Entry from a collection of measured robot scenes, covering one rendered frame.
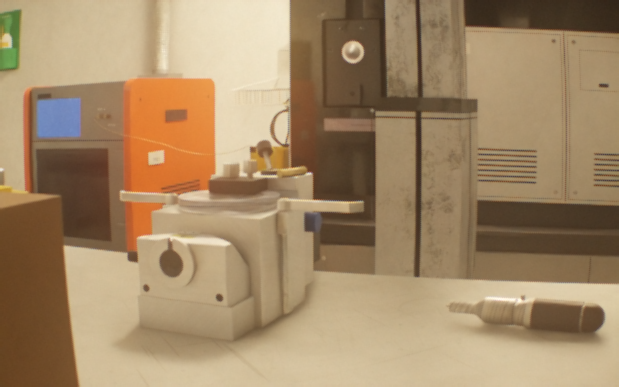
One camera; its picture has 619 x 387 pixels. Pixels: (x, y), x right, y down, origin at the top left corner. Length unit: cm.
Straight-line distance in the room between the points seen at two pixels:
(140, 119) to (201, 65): 187
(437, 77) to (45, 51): 324
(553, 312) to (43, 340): 47
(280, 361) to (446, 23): 78
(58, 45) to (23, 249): 400
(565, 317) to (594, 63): 151
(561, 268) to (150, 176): 107
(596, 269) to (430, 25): 102
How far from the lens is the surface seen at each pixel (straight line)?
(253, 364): 55
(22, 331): 20
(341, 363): 55
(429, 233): 123
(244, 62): 356
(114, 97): 182
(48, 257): 21
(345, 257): 215
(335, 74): 220
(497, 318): 63
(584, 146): 207
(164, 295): 62
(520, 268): 206
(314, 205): 64
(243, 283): 62
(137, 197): 72
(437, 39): 123
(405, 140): 123
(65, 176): 192
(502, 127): 209
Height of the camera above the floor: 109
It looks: 7 degrees down
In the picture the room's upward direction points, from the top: straight up
